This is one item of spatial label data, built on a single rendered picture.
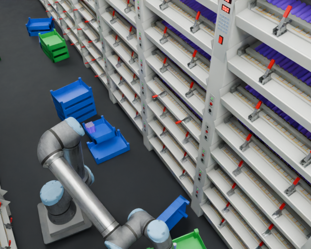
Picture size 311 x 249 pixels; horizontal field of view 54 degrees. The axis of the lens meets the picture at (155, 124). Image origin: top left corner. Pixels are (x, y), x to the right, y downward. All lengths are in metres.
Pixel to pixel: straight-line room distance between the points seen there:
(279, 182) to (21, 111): 2.49
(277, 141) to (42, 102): 2.46
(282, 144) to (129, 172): 1.48
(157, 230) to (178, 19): 0.98
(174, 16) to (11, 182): 1.79
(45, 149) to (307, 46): 1.14
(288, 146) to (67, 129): 0.98
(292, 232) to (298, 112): 0.60
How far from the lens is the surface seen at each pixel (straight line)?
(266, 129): 1.29
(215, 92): 1.41
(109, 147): 2.64
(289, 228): 1.52
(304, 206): 1.36
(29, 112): 3.17
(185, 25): 1.50
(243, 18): 1.17
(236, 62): 1.27
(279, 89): 1.17
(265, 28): 1.12
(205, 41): 1.39
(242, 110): 1.35
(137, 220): 1.46
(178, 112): 1.85
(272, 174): 1.40
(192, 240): 1.84
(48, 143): 1.51
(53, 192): 2.02
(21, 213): 2.48
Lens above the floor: 2.00
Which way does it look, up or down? 46 degrees down
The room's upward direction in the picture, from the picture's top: 1 degrees counter-clockwise
